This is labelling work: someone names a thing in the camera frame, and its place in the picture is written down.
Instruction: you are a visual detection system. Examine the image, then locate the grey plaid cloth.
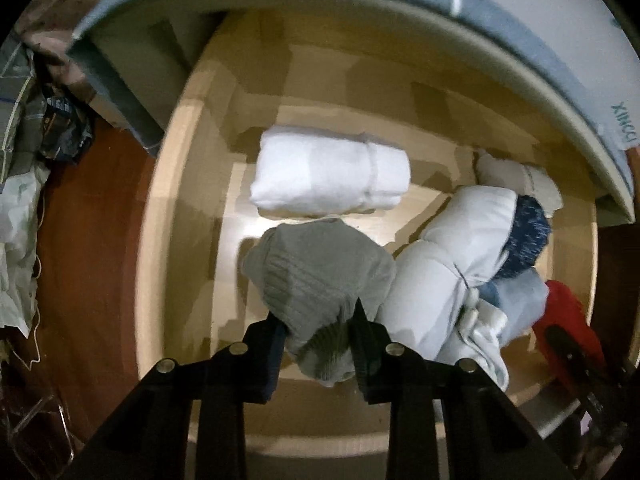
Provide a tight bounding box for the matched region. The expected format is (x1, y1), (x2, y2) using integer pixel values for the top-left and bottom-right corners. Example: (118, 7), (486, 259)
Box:
(0, 35), (51, 181)

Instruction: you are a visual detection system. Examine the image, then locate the leaf print bed sheet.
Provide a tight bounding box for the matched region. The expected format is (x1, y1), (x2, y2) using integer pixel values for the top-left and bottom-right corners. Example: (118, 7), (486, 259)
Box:
(15, 0), (131, 91)

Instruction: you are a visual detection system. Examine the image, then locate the grey ribbed garment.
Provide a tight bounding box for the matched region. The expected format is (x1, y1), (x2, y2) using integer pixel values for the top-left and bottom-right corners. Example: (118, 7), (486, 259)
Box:
(242, 217), (397, 388)

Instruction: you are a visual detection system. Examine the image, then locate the pale blue white garment bundle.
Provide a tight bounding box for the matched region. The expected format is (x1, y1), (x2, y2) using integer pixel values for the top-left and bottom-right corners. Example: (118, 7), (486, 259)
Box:
(375, 185), (518, 391)

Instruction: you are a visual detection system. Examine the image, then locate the clear plastic container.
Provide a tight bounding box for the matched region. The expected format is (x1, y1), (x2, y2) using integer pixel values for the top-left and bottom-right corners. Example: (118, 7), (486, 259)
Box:
(10, 390), (76, 466)

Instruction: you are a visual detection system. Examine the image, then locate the dark blue speckled garment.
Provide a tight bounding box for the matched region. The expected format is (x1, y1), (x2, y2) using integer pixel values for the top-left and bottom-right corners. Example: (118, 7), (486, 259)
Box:
(495, 194), (552, 281)

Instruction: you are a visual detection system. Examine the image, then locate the beige white garment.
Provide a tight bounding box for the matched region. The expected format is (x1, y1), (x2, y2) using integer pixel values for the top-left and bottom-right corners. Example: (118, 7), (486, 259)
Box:
(472, 149), (565, 218)

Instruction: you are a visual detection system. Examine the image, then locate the white shoe box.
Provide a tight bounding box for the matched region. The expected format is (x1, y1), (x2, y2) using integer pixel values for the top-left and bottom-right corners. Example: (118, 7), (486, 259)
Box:
(430, 0), (640, 151)

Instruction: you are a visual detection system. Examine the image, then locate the white plastic bag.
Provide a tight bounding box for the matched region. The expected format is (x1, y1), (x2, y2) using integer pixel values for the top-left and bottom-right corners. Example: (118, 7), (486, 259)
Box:
(0, 165), (51, 336)

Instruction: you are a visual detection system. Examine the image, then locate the light blue garment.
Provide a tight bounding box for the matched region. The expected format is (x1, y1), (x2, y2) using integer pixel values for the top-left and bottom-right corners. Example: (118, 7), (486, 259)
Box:
(480, 267), (551, 348)

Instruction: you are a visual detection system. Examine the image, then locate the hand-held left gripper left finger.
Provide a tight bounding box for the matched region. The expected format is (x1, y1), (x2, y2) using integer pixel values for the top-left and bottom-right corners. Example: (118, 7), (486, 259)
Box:
(60, 312), (288, 480)

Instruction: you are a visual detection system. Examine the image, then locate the wooden drawer with grey front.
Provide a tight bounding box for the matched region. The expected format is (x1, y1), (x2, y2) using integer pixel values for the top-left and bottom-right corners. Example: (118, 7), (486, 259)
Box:
(135, 7), (601, 461)

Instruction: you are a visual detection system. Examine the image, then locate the red garment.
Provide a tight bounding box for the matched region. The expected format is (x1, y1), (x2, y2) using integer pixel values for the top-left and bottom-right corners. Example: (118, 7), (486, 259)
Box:
(531, 280), (608, 401)

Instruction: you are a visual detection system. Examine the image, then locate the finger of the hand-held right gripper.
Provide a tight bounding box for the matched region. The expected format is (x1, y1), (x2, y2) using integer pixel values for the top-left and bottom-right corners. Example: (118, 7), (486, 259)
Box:
(545, 324), (608, 401)

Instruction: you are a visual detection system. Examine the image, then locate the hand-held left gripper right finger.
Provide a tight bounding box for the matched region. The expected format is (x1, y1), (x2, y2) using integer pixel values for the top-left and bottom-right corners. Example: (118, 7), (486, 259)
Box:
(350, 297), (566, 480)

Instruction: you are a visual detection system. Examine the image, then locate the dark printed package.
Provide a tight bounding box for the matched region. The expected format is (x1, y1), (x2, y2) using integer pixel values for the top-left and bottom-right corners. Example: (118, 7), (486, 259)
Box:
(37, 82), (96, 163)

